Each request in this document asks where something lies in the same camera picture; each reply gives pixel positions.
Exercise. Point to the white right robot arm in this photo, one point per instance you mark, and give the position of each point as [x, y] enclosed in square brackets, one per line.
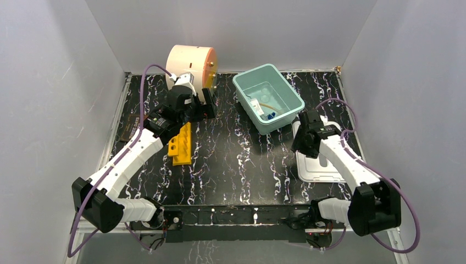
[375, 204]

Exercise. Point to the white cylindrical drum device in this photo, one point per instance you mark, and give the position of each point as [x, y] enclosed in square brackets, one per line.
[200, 61]

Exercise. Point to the yellow test tube rack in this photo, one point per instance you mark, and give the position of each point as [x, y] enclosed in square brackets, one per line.
[180, 147]

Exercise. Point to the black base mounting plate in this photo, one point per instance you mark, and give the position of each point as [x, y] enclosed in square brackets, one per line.
[238, 222]

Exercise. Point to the teal plastic bin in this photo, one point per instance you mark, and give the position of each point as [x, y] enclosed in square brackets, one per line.
[266, 77]

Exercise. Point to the tan rubber tubing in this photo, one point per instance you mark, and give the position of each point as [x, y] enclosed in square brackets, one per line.
[270, 107]

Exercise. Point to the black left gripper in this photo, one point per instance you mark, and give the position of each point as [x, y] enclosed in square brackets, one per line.
[198, 110]

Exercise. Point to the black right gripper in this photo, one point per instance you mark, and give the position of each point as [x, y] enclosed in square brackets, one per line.
[297, 144]

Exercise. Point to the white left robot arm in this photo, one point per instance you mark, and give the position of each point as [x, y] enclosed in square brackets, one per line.
[96, 198]

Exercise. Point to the small white plastic packet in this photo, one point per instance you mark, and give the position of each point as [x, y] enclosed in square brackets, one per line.
[256, 106]

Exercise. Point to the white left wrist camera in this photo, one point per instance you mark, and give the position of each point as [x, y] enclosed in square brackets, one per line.
[184, 79]

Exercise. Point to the white bin lid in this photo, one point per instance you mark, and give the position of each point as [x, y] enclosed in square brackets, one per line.
[320, 169]

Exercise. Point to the small clear glass beaker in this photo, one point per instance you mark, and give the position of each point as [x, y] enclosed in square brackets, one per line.
[265, 97]

